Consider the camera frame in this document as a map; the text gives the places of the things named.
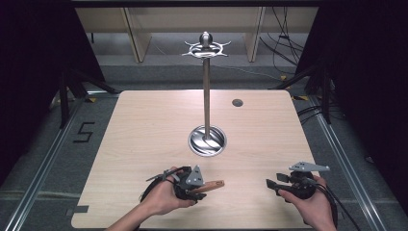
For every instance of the black tape strip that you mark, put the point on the black tape strip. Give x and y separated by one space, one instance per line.
80 209

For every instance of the grey round table grommet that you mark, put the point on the grey round table grommet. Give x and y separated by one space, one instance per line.
237 102

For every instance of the metal utensil stand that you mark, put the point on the metal utensil stand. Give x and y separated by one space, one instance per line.
207 96

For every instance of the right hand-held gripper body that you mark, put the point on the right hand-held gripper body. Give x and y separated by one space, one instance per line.
303 186

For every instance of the person's right hand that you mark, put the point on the person's right hand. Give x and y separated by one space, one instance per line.
316 207

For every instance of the person's left hand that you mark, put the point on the person's left hand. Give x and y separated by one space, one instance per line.
160 197

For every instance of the black metal stand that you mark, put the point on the black metal stand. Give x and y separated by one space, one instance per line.
64 96
325 96

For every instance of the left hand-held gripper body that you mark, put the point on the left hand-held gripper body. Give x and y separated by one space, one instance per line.
194 178

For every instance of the light wooden shelf unit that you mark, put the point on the light wooden shelf unit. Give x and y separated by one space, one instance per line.
192 19

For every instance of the aluminium floor rail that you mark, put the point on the aluminium floor rail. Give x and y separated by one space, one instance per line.
346 160
41 166

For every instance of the black curtain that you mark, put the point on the black curtain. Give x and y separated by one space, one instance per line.
369 80
32 64

